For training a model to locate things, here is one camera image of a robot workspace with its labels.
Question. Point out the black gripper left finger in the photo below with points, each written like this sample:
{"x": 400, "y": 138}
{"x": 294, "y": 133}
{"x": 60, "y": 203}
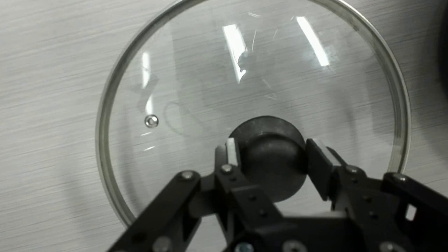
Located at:
{"x": 218, "y": 204}

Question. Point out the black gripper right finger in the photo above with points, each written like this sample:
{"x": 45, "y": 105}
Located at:
{"x": 386, "y": 210}

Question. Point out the glass pot lid black knob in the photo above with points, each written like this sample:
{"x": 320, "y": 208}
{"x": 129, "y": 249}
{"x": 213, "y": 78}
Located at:
{"x": 210, "y": 84}

